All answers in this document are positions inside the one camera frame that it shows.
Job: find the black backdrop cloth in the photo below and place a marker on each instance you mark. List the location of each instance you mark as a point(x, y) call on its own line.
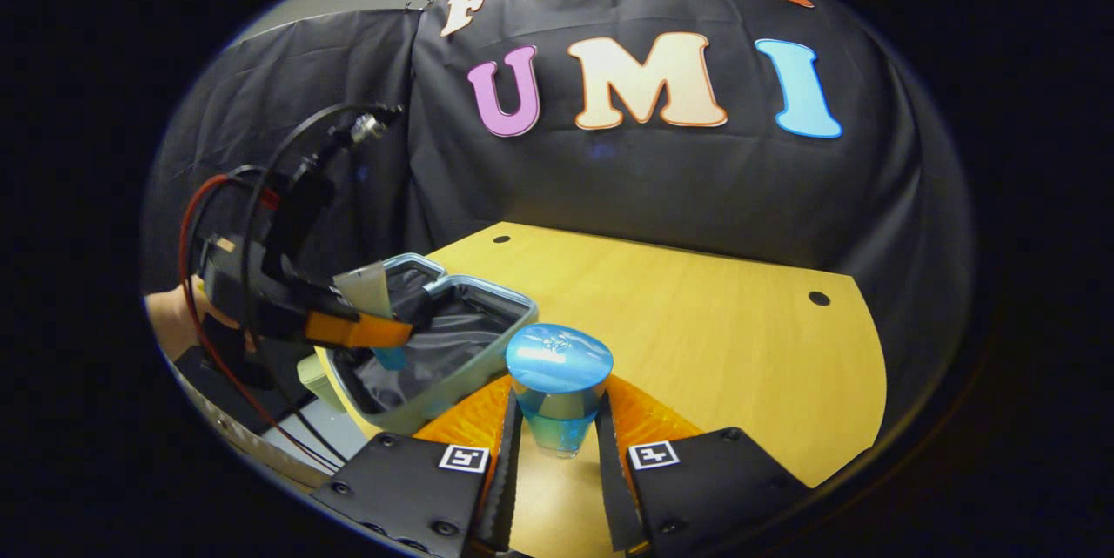
point(696, 184)

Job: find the light blue suitcase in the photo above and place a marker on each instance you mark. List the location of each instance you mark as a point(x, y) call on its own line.
point(452, 340)

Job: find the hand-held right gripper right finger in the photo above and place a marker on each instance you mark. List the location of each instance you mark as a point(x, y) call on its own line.
point(614, 488)

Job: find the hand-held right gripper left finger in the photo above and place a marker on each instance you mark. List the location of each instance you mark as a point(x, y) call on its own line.
point(505, 488)

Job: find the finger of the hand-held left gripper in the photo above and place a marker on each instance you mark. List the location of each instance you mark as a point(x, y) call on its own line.
point(348, 330)

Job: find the clear bottle with blue cap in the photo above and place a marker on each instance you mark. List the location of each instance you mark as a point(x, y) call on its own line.
point(557, 358)

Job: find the translucent tube with blue cap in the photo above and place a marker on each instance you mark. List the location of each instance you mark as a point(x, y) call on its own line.
point(365, 288)

